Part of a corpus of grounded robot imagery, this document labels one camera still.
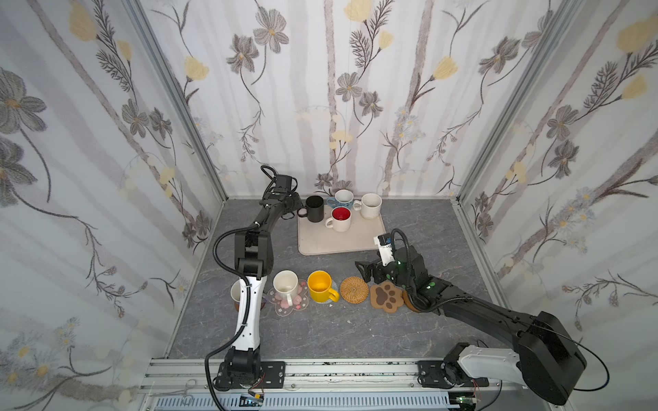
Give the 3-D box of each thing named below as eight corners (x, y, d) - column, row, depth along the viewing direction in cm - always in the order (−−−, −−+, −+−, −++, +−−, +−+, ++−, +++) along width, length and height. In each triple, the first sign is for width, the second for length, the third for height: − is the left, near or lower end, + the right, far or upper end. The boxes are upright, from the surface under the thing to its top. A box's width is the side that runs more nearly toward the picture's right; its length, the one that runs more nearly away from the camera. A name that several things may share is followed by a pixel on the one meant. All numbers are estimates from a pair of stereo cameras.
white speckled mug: (367, 224, 111) (369, 212, 105) (353, 212, 115) (354, 201, 109) (384, 212, 116) (387, 201, 110) (370, 201, 120) (372, 190, 114)
